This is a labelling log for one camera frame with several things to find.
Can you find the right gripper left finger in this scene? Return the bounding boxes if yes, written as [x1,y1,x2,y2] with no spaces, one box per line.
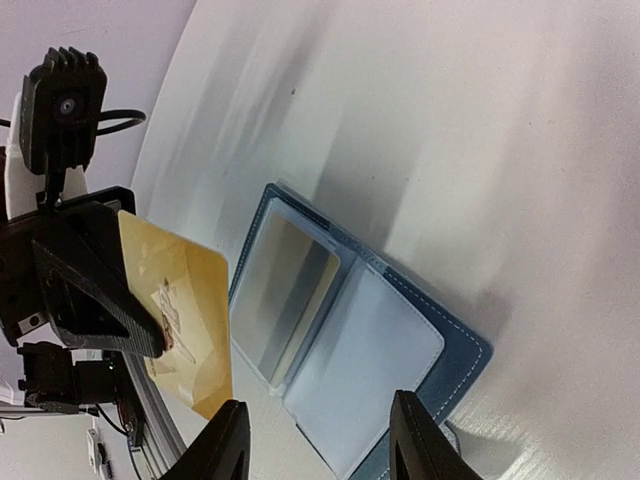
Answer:
[172,400,250,480]

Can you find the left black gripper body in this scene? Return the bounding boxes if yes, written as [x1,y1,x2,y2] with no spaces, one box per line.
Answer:
[1,187,136,347]

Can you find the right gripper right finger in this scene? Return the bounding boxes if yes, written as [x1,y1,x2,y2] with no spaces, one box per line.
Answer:
[389,390,481,480]

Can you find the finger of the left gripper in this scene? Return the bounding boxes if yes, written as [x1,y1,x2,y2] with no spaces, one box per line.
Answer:
[31,203,165,358]

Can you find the silver cards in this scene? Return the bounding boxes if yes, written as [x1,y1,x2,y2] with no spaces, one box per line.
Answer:
[118,211,232,420]

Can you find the blue card holder wallet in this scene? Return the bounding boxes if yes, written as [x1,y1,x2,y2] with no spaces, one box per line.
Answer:
[229,183,493,479]

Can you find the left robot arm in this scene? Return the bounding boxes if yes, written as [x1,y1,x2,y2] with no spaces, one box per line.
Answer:
[1,187,167,445]

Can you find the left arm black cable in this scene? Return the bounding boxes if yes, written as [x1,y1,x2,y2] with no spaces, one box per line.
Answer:
[0,108,149,137]

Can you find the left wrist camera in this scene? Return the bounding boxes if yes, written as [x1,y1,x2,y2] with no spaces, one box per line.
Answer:
[3,47,107,220]

